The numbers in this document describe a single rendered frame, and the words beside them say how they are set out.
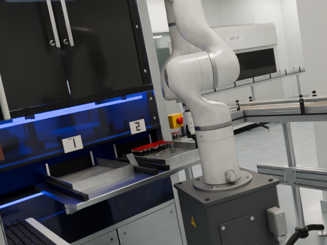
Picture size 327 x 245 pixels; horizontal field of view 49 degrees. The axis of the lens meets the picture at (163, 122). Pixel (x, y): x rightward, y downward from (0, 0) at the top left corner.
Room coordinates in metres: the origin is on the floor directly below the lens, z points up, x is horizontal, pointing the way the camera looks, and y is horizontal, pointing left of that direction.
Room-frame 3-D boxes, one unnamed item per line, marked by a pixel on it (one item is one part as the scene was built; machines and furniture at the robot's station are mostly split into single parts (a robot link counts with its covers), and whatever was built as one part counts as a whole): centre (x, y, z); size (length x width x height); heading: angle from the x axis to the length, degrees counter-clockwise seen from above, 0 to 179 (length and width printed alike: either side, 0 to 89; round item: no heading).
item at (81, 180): (1.47, 0.35, 0.90); 0.34 x 0.26 x 0.04; 35
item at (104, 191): (1.51, 0.18, 0.87); 0.70 x 0.48 x 0.02; 125
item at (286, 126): (2.16, -0.74, 0.46); 0.09 x 0.09 x 0.77; 35
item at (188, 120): (1.49, -0.13, 1.03); 0.10 x 0.08 x 0.11; 125
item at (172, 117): (1.90, -0.06, 0.99); 0.08 x 0.07 x 0.07; 35
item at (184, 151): (1.57, 0.01, 0.90); 0.34 x 0.26 x 0.04; 35
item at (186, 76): (1.12, -0.12, 1.16); 0.19 x 0.12 x 0.24; 93
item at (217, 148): (1.12, -0.15, 0.95); 0.19 x 0.19 x 0.18
